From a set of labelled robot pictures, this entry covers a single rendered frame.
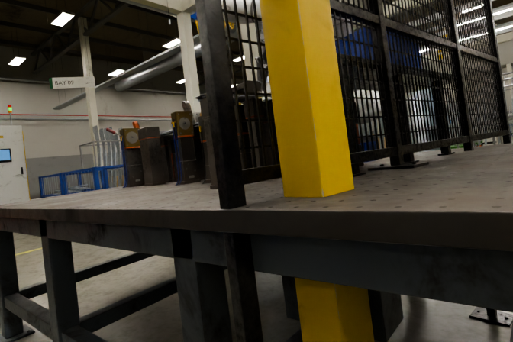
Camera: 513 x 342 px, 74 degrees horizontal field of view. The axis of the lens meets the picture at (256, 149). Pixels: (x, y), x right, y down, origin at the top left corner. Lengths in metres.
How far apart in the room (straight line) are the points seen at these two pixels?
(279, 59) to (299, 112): 0.11
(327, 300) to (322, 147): 0.27
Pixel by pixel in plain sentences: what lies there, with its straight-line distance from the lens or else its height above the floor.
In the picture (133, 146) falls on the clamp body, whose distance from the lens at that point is 2.22.
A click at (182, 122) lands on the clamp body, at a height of 0.99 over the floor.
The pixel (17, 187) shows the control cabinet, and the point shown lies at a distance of 8.03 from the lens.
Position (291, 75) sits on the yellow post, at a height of 0.92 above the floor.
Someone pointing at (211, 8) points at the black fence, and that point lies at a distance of 0.65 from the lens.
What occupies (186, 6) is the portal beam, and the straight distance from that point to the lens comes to 5.96.
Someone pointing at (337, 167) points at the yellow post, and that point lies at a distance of 0.63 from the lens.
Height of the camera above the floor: 0.78
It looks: 1 degrees up
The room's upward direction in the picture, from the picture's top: 7 degrees counter-clockwise
